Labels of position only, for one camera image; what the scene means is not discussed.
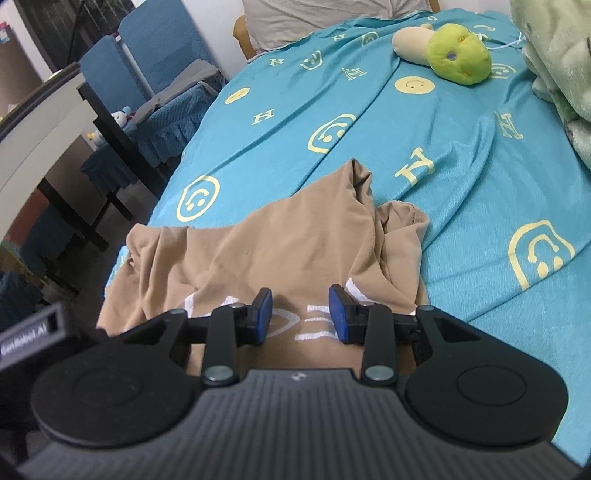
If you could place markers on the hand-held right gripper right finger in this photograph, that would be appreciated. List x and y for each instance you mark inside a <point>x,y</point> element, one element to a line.
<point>339,316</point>

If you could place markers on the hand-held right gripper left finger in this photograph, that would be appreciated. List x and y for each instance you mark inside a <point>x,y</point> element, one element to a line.
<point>262,318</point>

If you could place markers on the tan shirt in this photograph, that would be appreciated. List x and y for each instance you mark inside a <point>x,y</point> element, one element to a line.
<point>286,240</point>

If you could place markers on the blue covered dining chair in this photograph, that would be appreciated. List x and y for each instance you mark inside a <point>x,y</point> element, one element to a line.
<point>161,41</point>
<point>51,230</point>
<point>104,64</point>

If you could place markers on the teal printed bed sheet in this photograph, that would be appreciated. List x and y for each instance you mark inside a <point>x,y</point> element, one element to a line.
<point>415,161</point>

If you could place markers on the white dining table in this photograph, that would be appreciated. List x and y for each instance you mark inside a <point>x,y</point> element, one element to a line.
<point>41,143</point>

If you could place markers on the small white yellow toy figure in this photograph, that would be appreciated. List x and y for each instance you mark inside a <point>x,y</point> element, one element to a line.
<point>95,138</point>

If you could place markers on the small white blue toy figure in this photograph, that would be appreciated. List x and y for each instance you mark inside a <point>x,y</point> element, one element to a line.
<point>122,117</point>

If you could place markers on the grey seat cushion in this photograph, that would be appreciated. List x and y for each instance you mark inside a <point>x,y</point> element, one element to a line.
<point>184,83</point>

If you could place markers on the brown refrigerator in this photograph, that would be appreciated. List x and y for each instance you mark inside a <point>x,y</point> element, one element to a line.
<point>23,60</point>

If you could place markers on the tan bed headboard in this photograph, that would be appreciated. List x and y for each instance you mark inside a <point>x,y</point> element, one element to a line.
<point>241,37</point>

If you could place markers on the green and cream plush toy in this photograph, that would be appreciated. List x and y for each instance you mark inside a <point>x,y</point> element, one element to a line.
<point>457,55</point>

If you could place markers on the grey pillow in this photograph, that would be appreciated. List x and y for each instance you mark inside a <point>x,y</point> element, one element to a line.
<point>323,18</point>

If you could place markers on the dark metal grille door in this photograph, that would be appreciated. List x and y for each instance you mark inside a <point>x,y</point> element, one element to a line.
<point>60,27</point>

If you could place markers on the pale green fleece blanket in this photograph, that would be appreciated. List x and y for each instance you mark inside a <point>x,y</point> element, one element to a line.
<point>563,46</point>

